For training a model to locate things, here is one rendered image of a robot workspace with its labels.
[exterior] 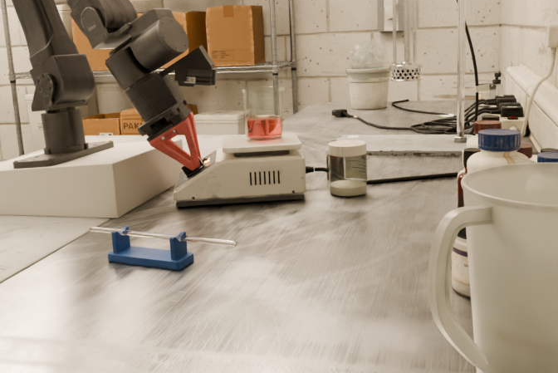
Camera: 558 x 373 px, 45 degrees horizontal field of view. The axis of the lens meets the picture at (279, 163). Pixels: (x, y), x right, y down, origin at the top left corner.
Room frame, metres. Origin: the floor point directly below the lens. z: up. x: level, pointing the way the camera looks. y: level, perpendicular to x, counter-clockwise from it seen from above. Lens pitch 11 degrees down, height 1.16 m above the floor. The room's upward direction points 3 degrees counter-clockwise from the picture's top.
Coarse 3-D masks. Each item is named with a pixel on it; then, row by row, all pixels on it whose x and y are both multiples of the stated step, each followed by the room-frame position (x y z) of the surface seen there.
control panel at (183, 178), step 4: (212, 152) 1.10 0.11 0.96; (216, 152) 1.08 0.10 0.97; (208, 156) 1.08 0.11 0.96; (212, 156) 1.06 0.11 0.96; (208, 160) 1.03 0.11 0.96; (212, 160) 1.02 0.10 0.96; (204, 164) 1.03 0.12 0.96; (208, 164) 1.01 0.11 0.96; (212, 164) 0.99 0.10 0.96; (204, 168) 1.00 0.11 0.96; (200, 172) 0.99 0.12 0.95; (180, 176) 1.06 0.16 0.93; (184, 176) 1.04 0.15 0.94; (192, 176) 1.00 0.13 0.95; (180, 180) 1.02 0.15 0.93; (184, 180) 1.00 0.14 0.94; (176, 184) 1.01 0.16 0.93; (180, 184) 0.99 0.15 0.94
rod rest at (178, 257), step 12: (120, 240) 0.76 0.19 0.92; (120, 252) 0.76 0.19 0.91; (132, 252) 0.76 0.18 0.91; (144, 252) 0.75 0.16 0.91; (156, 252) 0.75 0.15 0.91; (168, 252) 0.75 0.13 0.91; (180, 252) 0.73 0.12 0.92; (132, 264) 0.74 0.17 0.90; (144, 264) 0.73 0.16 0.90; (156, 264) 0.72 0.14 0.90; (168, 264) 0.72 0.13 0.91; (180, 264) 0.71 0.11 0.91
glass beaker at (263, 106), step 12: (252, 96) 1.02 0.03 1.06; (264, 96) 1.02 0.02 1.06; (276, 96) 1.03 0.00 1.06; (252, 108) 1.02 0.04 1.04; (264, 108) 1.02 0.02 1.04; (276, 108) 1.03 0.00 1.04; (252, 120) 1.02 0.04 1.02; (264, 120) 1.02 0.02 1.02; (276, 120) 1.03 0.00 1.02; (252, 132) 1.02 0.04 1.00; (264, 132) 1.02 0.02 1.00; (276, 132) 1.03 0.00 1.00
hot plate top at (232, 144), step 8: (224, 136) 1.10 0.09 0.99; (232, 136) 1.09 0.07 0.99; (240, 136) 1.09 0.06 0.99; (288, 136) 1.07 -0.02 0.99; (296, 136) 1.07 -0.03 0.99; (224, 144) 1.02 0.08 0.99; (232, 144) 1.02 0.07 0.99; (240, 144) 1.02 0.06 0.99; (248, 144) 1.01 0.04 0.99; (256, 144) 1.01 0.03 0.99; (264, 144) 1.01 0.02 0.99; (272, 144) 1.00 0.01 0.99; (280, 144) 1.00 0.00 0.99; (288, 144) 1.00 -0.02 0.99; (296, 144) 1.00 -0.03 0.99; (224, 152) 0.99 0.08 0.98; (232, 152) 0.99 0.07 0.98; (240, 152) 0.99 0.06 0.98
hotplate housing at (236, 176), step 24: (216, 168) 0.98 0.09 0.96; (240, 168) 0.99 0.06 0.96; (264, 168) 0.99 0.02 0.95; (288, 168) 0.99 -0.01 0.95; (312, 168) 1.08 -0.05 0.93; (192, 192) 0.98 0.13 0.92; (216, 192) 0.98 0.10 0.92; (240, 192) 0.98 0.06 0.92; (264, 192) 0.99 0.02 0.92; (288, 192) 0.99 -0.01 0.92
